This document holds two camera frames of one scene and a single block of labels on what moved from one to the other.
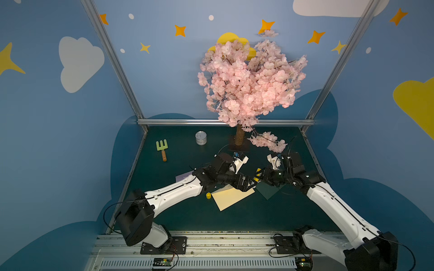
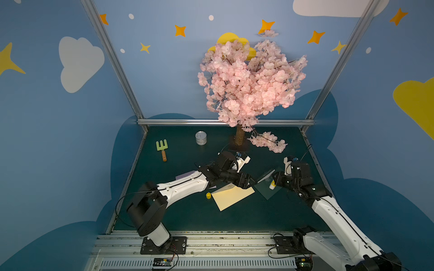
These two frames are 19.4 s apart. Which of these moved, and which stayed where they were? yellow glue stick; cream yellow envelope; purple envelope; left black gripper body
Moved: yellow glue stick
Stayed: purple envelope; left black gripper body; cream yellow envelope
